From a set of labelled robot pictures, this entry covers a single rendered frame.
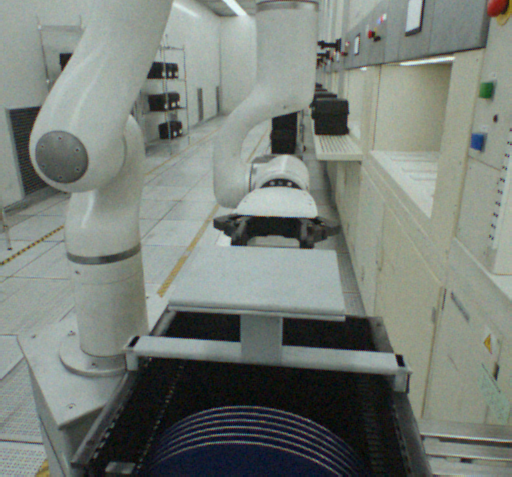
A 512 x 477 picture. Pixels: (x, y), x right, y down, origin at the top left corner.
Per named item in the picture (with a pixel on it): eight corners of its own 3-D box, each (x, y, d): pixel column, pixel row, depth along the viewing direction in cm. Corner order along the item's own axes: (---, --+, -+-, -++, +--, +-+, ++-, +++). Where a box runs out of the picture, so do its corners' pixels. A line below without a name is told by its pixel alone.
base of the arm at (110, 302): (47, 337, 79) (30, 246, 73) (142, 304, 91) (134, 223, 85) (79, 394, 65) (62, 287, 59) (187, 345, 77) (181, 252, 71)
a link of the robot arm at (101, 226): (53, 264, 66) (25, 108, 59) (97, 224, 84) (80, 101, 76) (129, 264, 66) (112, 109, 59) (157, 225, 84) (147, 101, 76)
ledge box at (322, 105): (312, 130, 346) (313, 97, 338) (346, 131, 342) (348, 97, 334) (310, 135, 318) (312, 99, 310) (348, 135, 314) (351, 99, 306)
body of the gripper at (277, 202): (314, 227, 61) (316, 258, 51) (245, 224, 62) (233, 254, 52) (317, 177, 59) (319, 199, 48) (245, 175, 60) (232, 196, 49)
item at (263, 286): (370, 473, 51) (396, 230, 41) (406, 708, 32) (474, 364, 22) (175, 453, 54) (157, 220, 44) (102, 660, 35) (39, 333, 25)
